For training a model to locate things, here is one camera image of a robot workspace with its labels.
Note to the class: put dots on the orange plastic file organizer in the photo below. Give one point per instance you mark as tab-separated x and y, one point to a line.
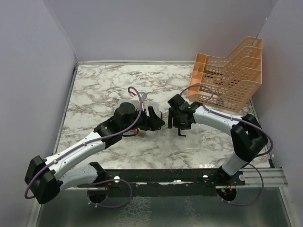
229	81

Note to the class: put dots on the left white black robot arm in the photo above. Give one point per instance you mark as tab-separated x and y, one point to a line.
45	178

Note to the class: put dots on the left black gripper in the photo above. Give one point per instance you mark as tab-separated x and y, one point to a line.
152	123

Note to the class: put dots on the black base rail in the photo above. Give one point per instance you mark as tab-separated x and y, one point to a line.
162	182

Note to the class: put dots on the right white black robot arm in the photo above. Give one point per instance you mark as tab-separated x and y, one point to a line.
248	137

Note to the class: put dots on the clear plastic box lid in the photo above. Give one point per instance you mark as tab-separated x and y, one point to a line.
192	141

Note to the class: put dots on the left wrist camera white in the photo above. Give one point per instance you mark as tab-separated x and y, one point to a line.
138	101

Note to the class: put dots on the black lid handle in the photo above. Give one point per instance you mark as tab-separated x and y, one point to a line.
180	133

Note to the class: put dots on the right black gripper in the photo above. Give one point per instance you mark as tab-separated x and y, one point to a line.
183	126

